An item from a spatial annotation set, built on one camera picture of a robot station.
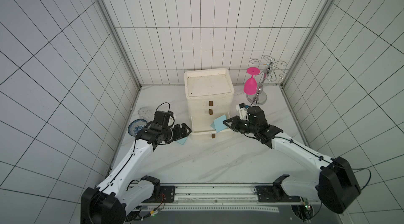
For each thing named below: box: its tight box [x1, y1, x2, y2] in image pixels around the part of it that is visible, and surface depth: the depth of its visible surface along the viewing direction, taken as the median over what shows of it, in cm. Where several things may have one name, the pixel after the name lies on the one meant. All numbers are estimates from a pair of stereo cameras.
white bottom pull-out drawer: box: [189, 115, 236, 140], surface depth 91 cm
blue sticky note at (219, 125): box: [213, 114, 228, 133], surface depth 82 cm
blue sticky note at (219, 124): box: [213, 116, 225, 133], surface depth 83 cm
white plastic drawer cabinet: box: [184, 67, 235, 119], surface depth 89 cm
